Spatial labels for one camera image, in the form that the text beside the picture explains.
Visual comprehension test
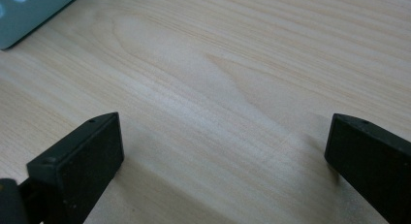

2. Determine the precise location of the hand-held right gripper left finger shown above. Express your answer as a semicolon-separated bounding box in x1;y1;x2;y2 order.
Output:
18;112;125;224

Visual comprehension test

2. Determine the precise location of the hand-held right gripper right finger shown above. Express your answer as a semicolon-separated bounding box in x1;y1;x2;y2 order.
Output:
324;112;411;224

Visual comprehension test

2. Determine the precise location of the teal flat board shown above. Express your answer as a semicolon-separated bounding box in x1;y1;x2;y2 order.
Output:
0;0;87;50

